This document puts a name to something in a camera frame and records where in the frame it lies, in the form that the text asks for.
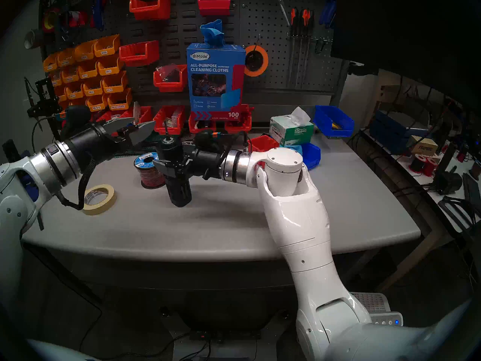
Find red ribbed storage bin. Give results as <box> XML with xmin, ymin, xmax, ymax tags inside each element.
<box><xmin>250</xmin><ymin>135</ymin><xmax>280</xmax><ymax>174</ymax></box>

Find orange black handled screwdriver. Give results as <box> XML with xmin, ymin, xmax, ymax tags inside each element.
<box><xmin>295</xmin><ymin>9</ymin><xmax>310</xmax><ymax>87</ymax></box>
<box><xmin>286</xmin><ymin>8</ymin><xmax>299</xmax><ymax>88</ymax></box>

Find small cardboard box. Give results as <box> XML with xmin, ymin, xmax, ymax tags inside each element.
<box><xmin>406</xmin><ymin>135</ymin><xmax>438</xmax><ymax>156</ymax></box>

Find dark robot pedestal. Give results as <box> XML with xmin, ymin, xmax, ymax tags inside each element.
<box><xmin>160</xmin><ymin>304</ymin><xmax>290</xmax><ymax>361</ymax></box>

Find black cylinder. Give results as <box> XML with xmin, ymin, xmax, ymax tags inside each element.
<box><xmin>2</xmin><ymin>139</ymin><xmax>21</xmax><ymax>163</ymax></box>

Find dark pegboard panel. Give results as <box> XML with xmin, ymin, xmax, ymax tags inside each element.
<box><xmin>38</xmin><ymin>0</ymin><xmax>126</xmax><ymax>112</ymax></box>
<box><xmin>239</xmin><ymin>0</ymin><xmax>350</xmax><ymax>96</ymax></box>

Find black monitor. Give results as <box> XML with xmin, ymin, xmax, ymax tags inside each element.
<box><xmin>331</xmin><ymin>0</ymin><xmax>481</xmax><ymax>109</ymax></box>

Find orange parts bin M3-4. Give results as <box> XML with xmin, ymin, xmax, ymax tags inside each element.
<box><xmin>98</xmin><ymin>54</ymin><xmax>124</xmax><ymax>76</ymax></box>

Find large blue storage bin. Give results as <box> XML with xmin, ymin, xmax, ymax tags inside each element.
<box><xmin>313</xmin><ymin>105</ymin><xmax>355</xmax><ymax>138</ymax></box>

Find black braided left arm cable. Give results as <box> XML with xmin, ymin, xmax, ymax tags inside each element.
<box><xmin>56</xmin><ymin>157</ymin><xmax>96</xmax><ymax>211</ymax></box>

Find orange parts bin M3-8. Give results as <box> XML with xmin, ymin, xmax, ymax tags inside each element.
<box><xmin>83</xmin><ymin>77</ymin><xmax>104</xmax><ymax>97</ymax></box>

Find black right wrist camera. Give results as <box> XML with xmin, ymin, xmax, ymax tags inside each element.
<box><xmin>195</xmin><ymin>129</ymin><xmax>222</xmax><ymax>148</ymax></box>

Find orange parts bin M3-12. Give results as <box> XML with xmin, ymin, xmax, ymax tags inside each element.
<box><xmin>65</xmin><ymin>82</ymin><xmax>85</xmax><ymax>100</ymax></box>

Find thin black left camera cable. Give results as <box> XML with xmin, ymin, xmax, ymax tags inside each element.
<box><xmin>32</xmin><ymin>114</ymin><xmax>66</xmax><ymax>154</ymax></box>

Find dark blue equipment case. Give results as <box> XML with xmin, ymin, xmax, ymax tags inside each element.
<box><xmin>369</xmin><ymin>110</ymin><xmax>431</xmax><ymax>155</ymax></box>

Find black desktop stand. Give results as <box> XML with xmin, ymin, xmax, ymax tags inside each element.
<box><xmin>432</xmin><ymin>142</ymin><xmax>463</xmax><ymax>195</ymax></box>

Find beige masking tape roll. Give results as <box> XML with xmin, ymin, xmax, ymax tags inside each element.
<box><xmin>82</xmin><ymin>184</ymin><xmax>117</xmax><ymax>216</ymax></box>

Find dark red parts bin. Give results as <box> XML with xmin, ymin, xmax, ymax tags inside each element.
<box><xmin>197</xmin><ymin>0</ymin><xmax>231</xmax><ymax>17</ymax></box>

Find orange parts bin M3X4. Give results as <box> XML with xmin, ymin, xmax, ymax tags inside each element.
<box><xmin>42</xmin><ymin>53</ymin><xmax>61</xmax><ymax>73</ymax></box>

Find orange tape roll on pegboard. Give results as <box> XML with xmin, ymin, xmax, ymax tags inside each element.
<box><xmin>244</xmin><ymin>45</ymin><xmax>269</xmax><ymax>77</ymax></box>

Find orange parts bin M3X8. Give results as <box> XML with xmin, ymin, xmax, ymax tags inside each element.
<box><xmin>74</xmin><ymin>40</ymin><xmax>97</xmax><ymax>62</ymax></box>

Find orange parts bin M2.5-5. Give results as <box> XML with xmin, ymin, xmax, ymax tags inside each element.
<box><xmin>86</xmin><ymin>94</ymin><xmax>109</xmax><ymax>112</ymax></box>

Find small blue storage bin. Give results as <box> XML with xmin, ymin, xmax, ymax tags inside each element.
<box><xmin>301</xmin><ymin>142</ymin><xmax>322</xmax><ymax>171</ymax></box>

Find grey duct tape roll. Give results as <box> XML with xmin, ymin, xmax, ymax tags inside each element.
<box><xmin>24</xmin><ymin>29</ymin><xmax>45</xmax><ymax>49</ymax></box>

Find blue cleaning cloths box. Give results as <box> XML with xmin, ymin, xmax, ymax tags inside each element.
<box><xmin>187</xmin><ymin>43</ymin><xmax>247</xmax><ymax>121</ymax></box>

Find white air purifier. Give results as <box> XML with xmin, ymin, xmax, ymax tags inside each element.
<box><xmin>349</xmin><ymin>292</ymin><xmax>403</xmax><ymax>327</ymax></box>

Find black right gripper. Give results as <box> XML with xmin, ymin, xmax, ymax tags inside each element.
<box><xmin>152</xmin><ymin>140</ymin><xmax>227</xmax><ymax>179</ymax></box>

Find orange parts bin M4 HEX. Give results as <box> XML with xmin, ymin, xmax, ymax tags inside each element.
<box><xmin>107</xmin><ymin>88</ymin><xmax>133</xmax><ymax>111</ymax></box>

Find orange parts bin M3X6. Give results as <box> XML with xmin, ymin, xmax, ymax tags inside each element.
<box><xmin>94</xmin><ymin>34</ymin><xmax>121</xmax><ymax>58</ymax></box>

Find green white Kimtech wipes box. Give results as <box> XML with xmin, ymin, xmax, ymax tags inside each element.
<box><xmin>269</xmin><ymin>114</ymin><xmax>315</xmax><ymax>147</ymax></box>

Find black keyboard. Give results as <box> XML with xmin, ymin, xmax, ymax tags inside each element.
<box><xmin>461</xmin><ymin>172</ymin><xmax>481</xmax><ymax>214</ymax></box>

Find red white tape roll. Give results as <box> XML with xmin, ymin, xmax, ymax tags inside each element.
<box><xmin>67</xmin><ymin>10</ymin><xmax>89</xmax><ymax>28</ymax></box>

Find thin black camera cable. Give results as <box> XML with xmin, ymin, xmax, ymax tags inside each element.
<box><xmin>220</xmin><ymin>132</ymin><xmax>253</xmax><ymax>154</ymax></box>
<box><xmin>32</xmin><ymin>114</ymin><xmax>66</xmax><ymax>154</ymax></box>

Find black metal stand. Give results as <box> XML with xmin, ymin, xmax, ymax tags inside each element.
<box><xmin>24</xmin><ymin>76</ymin><xmax>62</xmax><ymax>139</ymax></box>

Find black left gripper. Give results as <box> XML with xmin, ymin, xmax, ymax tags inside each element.
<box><xmin>70</xmin><ymin>118</ymin><xmax>156</xmax><ymax>170</ymax></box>

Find orange parts bin M3-6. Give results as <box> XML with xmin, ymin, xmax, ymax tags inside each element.
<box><xmin>102</xmin><ymin>71</ymin><xmax>129</xmax><ymax>94</ymax></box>

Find orange parts bin M3X8 BAD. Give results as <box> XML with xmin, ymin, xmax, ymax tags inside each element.
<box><xmin>57</xmin><ymin>47</ymin><xmax>77</xmax><ymax>67</ymax></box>

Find orange parts bin M4-6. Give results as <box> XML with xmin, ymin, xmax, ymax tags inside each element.
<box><xmin>78</xmin><ymin>59</ymin><xmax>100</xmax><ymax>79</ymax></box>

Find orange parts bin M4X4X6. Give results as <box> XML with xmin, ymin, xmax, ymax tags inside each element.
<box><xmin>61</xmin><ymin>65</ymin><xmax>80</xmax><ymax>84</ymax></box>

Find blue handled pliers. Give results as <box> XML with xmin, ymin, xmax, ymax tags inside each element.
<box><xmin>325</xmin><ymin>0</ymin><xmax>339</xmax><ymax>26</ymax></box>
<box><xmin>319</xmin><ymin>0</ymin><xmax>333</xmax><ymax>28</ymax></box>

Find black louvered wall panel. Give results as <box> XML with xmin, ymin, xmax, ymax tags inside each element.
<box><xmin>122</xmin><ymin>0</ymin><xmax>241</xmax><ymax>101</ymax></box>

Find red wire spool blue label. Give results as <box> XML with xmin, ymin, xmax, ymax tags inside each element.
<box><xmin>134</xmin><ymin>152</ymin><xmax>168</xmax><ymax>190</ymax></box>

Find white tissue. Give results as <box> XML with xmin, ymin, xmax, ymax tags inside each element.
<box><xmin>289</xmin><ymin>106</ymin><xmax>312</xmax><ymax>126</ymax></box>

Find thin black right camera cable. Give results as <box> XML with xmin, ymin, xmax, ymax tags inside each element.
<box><xmin>220</xmin><ymin>132</ymin><xmax>253</xmax><ymax>154</ymax></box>

